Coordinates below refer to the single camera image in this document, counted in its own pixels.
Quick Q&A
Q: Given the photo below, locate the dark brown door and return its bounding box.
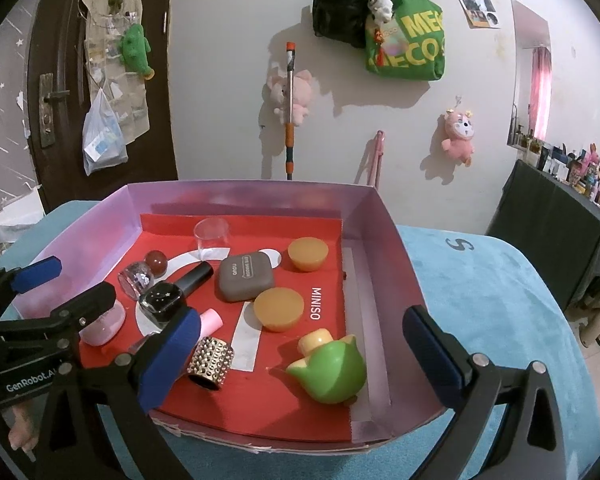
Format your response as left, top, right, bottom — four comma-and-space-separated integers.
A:
27, 0, 181, 221

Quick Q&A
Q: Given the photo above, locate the white plush keychain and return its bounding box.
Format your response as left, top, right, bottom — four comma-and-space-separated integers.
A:
367, 0, 395, 25

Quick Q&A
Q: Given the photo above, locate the red tassel charm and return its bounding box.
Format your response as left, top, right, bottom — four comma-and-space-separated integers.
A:
372, 27, 387, 68

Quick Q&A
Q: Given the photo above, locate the glitter bottle brown ball cap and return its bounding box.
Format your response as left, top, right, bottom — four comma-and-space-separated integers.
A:
117, 250, 170, 297

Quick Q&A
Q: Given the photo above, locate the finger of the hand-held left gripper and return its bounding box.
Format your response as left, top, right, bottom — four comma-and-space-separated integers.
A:
0, 256, 63, 311
0, 281, 118, 352

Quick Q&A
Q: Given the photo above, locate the wall photo sheet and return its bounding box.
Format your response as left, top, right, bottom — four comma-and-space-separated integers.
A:
447, 0, 502, 29

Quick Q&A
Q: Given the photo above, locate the metal door handle plate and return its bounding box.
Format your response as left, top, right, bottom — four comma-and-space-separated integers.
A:
39, 72, 71, 148

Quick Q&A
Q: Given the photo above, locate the green plush toy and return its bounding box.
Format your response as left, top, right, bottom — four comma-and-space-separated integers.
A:
119, 22, 156, 81

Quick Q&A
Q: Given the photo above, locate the grey-brown rounded case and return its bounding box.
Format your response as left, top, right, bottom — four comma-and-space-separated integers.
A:
216, 251, 275, 303

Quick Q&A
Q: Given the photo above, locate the wall mirror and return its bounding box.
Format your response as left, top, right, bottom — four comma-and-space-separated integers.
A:
507, 0, 552, 150

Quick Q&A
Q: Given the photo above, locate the dark cloth covered table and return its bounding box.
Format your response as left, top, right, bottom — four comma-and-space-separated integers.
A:
485, 159, 600, 311

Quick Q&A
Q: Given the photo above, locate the pink oval gadget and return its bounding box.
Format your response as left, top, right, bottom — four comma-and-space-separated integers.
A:
80, 297, 127, 347

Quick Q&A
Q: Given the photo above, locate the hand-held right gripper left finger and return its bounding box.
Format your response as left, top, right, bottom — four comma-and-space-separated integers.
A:
35, 305, 202, 480

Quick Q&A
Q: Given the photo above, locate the green toy bottle yellow cap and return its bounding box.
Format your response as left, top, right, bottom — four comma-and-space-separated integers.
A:
285, 327, 367, 405

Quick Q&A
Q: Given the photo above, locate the beige hanging fabric organizer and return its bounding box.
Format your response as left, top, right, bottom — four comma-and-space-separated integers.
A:
79, 0, 151, 143

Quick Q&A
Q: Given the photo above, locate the metal mop pole orange grip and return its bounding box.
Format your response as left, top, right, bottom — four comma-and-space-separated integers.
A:
282, 41, 299, 182

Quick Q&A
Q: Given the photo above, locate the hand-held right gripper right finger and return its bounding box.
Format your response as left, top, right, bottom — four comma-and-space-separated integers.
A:
401, 305, 566, 480

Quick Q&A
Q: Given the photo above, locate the green tote bag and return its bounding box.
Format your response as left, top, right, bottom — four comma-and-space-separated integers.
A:
364, 0, 447, 82

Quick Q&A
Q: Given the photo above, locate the orange dome-shaped block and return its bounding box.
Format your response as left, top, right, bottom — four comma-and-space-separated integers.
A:
287, 236, 329, 273
253, 287, 305, 333

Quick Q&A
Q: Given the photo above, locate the black backpack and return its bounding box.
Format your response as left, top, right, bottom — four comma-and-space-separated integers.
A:
312, 0, 373, 50

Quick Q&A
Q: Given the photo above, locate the pink deer plush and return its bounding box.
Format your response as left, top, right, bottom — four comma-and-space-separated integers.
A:
441, 107, 477, 166

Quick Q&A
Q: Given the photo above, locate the row of cosmetics bottles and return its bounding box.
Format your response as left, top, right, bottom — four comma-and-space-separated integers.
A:
512, 130, 600, 216

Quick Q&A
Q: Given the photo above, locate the pink nail polish bottle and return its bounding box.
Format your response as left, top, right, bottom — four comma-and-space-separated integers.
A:
128, 308, 223, 356

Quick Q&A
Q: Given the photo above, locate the black nail polish bottle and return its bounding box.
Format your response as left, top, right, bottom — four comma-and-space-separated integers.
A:
139, 261, 215, 328

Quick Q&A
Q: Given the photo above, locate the clear plastic bag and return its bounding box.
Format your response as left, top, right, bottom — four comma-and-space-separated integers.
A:
81, 87, 129, 177

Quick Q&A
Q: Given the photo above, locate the clear plastic cup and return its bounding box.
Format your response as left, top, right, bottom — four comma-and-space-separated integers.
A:
192, 217, 231, 262

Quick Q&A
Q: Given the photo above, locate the white crumpled sheet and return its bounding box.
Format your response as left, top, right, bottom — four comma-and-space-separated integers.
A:
0, 182, 46, 261

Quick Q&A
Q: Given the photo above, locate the purple cardboard box red inside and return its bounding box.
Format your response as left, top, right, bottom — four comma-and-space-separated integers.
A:
12, 180, 448, 456

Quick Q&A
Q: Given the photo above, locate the person's left hand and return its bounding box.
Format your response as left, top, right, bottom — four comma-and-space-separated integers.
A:
7, 400, 38, 461

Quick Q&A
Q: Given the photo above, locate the pink pig plush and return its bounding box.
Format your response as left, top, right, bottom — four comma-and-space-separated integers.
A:
266, 69, 315, 126

